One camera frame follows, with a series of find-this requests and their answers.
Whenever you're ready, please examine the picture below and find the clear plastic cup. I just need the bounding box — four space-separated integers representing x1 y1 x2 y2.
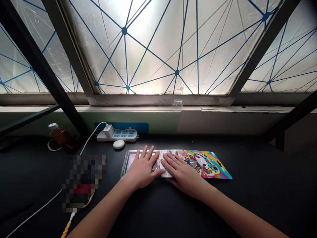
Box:
171 99 184 112

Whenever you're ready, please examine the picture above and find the clear plastic blister case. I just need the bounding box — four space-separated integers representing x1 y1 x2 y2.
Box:
120 149 164 178

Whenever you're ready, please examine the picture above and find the white charging cable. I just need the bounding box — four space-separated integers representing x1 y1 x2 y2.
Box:
5 121 108 238

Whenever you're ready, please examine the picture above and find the brown drink bottle white cap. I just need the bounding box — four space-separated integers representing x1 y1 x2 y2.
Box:
48 123 75 152

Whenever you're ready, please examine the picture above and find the black metal frame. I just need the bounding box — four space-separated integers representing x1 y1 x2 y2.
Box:
0 0 90 152
267 90 317 152

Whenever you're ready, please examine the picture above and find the person's left hand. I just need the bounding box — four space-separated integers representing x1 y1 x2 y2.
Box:
123 145 166 190

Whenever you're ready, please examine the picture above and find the white power strip cord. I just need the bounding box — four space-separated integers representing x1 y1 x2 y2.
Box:
47 138 82 152

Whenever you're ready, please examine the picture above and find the colourful cartoon print card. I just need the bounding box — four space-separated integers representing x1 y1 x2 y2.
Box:
158 148 233 180

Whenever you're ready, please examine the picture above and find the frosted window blue line pattern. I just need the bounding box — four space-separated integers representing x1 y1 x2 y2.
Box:
0 0 317 106

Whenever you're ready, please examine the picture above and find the blue rectangular wall plate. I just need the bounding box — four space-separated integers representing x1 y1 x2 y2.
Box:
93 122 149 136

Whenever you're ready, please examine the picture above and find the person's right hand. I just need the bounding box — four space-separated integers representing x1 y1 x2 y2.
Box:
160 153 211 197

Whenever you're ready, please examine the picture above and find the beige curved strap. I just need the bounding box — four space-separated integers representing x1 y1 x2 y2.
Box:
81 189 96 209

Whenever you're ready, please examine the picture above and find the white power strip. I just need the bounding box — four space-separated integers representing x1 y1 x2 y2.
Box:
96 128 139 143

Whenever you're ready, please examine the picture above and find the orange braided cable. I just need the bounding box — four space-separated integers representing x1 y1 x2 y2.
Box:
60 212 78 238

